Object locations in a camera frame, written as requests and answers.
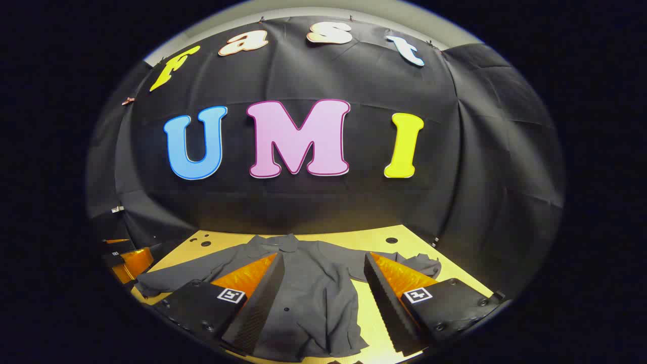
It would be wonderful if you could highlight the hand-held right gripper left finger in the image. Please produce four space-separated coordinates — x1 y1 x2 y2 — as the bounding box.
154 253 286 357

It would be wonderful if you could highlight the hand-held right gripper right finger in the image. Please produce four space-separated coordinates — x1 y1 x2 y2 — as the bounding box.
364 252 506 357

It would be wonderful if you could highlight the grey button-up shirt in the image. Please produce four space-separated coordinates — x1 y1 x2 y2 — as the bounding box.
134 234 443 362

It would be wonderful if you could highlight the black backdrop cloth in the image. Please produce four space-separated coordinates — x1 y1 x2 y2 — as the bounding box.
86 15 566 304

